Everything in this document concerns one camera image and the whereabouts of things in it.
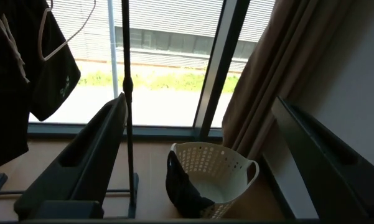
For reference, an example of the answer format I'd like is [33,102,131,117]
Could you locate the black clothes rack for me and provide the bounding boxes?
[0,0,140,219]

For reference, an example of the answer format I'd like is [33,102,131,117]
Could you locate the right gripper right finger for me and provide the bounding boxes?
[271,96,374,219]

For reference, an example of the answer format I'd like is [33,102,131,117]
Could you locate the brown curtain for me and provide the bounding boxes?
[221,0,352,161]

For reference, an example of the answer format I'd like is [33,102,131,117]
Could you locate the white laundry basket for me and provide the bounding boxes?
[167,141,260,219]

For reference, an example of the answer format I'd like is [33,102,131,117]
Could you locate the window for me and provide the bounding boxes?
[27,0,276,141]

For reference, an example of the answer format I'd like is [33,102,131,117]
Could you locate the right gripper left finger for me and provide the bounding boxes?
[14,92,128,219]

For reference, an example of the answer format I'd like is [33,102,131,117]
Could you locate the pink clothes hanger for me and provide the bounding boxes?
[37,0,96,62]

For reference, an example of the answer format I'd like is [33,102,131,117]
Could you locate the black garment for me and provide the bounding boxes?
[0,0,82,172]
[165,151,215,218]

